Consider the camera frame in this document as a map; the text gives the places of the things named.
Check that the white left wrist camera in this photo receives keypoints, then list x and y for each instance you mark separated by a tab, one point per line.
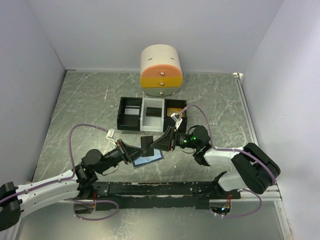
109	136

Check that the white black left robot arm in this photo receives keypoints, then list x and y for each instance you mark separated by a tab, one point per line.
17	202

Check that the silver card in tray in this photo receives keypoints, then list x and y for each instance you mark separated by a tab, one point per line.
132	110

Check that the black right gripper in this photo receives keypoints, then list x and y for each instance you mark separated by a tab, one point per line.
163	142

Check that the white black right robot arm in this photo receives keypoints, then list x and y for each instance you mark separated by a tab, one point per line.
252	167

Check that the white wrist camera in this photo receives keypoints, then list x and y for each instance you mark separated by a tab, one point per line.
177	120
109	136

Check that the white middle tray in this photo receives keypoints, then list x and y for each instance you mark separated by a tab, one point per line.
155	122

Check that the round three-drawer storage box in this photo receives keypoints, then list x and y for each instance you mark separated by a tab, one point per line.
160	70

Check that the blue leather card holder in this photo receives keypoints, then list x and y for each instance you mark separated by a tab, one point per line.
144	160

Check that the black left tray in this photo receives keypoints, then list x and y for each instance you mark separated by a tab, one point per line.
128	122

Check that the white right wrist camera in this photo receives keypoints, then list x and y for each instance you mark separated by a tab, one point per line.
177	120

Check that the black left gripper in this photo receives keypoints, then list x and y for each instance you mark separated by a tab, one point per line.
130	152

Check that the black right tray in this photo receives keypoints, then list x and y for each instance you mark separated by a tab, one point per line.
174	106

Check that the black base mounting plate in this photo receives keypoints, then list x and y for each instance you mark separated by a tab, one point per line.
137	195

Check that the gold card in tray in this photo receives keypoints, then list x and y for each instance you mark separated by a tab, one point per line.
172	110

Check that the black card from holder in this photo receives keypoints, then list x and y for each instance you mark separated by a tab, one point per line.
146	141

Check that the black card in tray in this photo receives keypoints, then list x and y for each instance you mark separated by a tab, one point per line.
153	112

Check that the black tray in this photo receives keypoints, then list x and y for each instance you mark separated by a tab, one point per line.
174	106
128	122

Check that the gold card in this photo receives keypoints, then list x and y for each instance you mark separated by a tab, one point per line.
172	110

